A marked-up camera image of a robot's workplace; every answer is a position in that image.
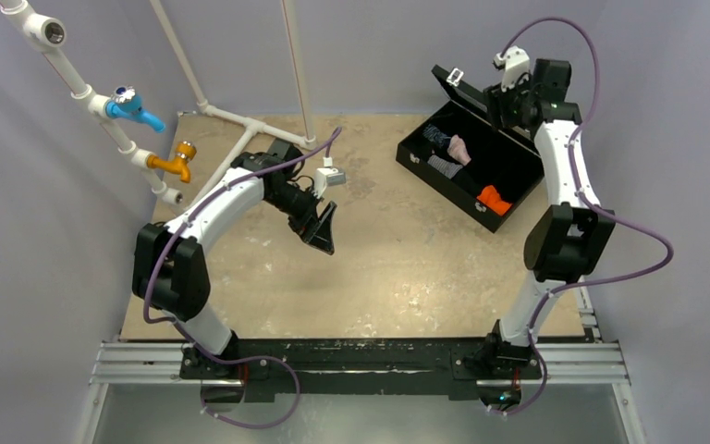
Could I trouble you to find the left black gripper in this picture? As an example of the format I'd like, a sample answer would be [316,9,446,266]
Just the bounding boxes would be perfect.
[264,183,335,253]

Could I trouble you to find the black box with glass lid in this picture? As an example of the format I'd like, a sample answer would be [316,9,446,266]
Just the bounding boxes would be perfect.
[396,65,544,233]

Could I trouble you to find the pink underwear navy trim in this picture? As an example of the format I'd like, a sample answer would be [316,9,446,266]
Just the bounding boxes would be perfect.
[447,135,471,166]

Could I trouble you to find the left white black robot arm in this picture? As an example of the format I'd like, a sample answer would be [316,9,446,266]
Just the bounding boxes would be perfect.
[132,141,347,378]

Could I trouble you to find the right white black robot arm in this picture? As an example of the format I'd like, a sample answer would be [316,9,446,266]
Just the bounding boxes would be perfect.
[482,47,615,376]

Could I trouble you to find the dark patterned rolled sock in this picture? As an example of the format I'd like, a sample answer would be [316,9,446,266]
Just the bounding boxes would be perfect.
[422,125,451,150]

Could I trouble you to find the orange rolled cloth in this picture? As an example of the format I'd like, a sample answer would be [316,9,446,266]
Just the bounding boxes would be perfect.
[477,185,512,216]

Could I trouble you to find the grey striped rolled sock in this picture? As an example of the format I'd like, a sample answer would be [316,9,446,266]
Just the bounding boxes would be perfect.
[427,154,463,179]

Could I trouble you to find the orange faucet tap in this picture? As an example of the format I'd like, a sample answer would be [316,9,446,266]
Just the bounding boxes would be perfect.
[145,141,197,183]

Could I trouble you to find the blue faucet tap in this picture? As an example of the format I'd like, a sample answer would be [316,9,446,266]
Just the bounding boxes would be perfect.
[104,85,165,133]

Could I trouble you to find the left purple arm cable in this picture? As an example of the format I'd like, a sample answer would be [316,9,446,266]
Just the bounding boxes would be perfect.
[141,127,343,369]

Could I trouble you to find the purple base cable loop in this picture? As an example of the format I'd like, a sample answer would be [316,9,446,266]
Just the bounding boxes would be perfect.
[200,356,303,431]

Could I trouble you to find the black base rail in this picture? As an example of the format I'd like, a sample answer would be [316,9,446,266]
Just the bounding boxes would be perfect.
[179,336,543,404]

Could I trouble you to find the aluminium frame rails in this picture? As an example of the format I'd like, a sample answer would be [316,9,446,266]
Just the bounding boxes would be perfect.
[73,113,647,444]

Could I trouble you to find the white PVC pipe frame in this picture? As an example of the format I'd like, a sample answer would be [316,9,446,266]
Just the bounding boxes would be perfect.
[0,1,316,215]

